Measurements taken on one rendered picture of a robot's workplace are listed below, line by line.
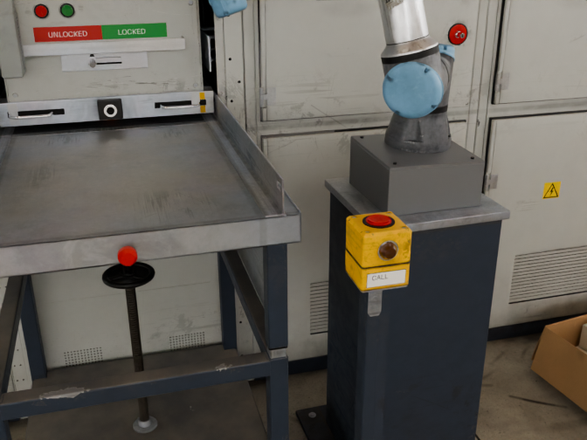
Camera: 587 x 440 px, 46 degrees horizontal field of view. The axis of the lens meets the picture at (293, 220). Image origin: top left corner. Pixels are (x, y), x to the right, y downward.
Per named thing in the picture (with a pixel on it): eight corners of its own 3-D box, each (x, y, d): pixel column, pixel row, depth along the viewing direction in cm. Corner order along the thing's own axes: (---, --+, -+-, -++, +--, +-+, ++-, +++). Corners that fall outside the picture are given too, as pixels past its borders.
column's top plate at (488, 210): (440, 174, 178) (440, 166, 178) (509, 219, 150) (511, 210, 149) (324, 186, 170) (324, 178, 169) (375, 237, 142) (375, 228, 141)
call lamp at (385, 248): (401, 263, 103) (402, 242, 102) (380, 265, 102) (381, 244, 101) (397, 258, 105) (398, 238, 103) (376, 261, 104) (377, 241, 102)
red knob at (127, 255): (138, 266, 114) (136, 249, 112) (119, 269, 113) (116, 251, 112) (136, 255, 118) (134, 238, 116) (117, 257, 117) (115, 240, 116)
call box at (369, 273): (409, 287, 107) (413, 228, 103) (361, 294, 105) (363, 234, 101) (389, 265, 114) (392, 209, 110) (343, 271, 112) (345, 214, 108)
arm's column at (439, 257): (419, 405, 206) (438, 175, 177) (471, 475, 179) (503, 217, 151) (325, 424, 198) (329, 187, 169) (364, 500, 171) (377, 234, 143)
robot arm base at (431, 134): (423, 130, 168) (428, 90, 164) (464, 148, 156) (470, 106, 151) (371, 137, 161) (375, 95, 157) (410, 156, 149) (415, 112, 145)
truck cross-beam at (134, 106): (214, 113, 184) (213, 90, 182) (0, 127, 171) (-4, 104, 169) (211, 108, 189) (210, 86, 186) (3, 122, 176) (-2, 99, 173)
